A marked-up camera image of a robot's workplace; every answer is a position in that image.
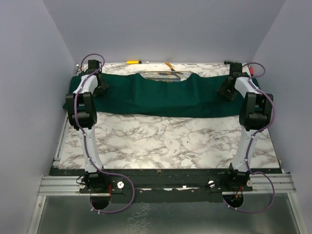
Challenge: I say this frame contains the dark green surgical cloth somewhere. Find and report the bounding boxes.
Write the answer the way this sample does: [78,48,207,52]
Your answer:
[62,72,263,118]

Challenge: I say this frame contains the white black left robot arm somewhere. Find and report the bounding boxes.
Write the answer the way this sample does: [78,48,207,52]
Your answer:
[65,59,112,193]

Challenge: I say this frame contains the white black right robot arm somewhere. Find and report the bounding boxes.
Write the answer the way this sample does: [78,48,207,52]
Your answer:
[217,61,273,191]

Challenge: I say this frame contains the steel mesh instrument tray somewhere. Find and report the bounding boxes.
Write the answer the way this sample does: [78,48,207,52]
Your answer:
[139,71,192,82]

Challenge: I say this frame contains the yellow black needle-nose pliers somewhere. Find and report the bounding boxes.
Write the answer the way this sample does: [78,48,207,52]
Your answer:
[158,62,181,79]

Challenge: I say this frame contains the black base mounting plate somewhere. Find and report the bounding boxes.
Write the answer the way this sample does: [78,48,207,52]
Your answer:
[48,168,254,204]

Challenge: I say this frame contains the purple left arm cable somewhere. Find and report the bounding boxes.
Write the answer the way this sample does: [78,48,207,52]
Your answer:
[74,53,135,215]

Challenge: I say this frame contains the yellow handled screwdriver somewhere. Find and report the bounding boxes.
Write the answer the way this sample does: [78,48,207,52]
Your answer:
[126,60,149,65]

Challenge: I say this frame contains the aluminium extrusion rail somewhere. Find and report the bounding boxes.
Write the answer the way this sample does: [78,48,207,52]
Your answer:
[38,174,296,196]

